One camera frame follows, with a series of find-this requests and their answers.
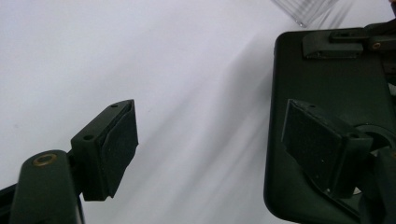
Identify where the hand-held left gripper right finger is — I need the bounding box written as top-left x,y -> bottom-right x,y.
281,99 -> 396,224

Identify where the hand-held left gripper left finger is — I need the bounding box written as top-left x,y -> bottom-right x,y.
8,99 -> 139,224

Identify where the clear plastic package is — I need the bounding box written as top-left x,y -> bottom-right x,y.
270,0 -> 340,28

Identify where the white board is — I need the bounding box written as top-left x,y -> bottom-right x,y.
0,0 -> 396,224

